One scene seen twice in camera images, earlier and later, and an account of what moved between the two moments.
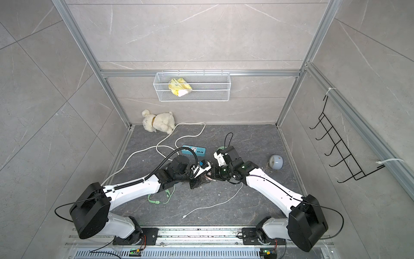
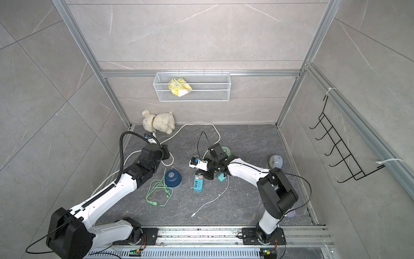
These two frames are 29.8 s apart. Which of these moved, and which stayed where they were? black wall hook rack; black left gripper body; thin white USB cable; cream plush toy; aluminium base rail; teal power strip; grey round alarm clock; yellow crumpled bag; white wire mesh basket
Moved: teal power strip; thin white USB cable; black left gripper body
Stayed: grey round alarm clock; white wire mesh basket; cream plush toy; black wall hook rack; yellow crumpled bag; aluminium base rail
